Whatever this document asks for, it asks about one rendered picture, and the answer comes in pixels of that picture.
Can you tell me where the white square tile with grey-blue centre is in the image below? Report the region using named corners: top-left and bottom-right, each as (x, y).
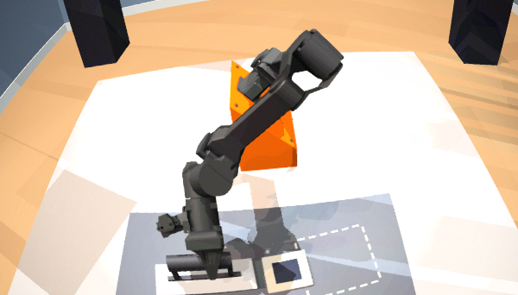
top-left (262, 249), bottom-right (313, 294)

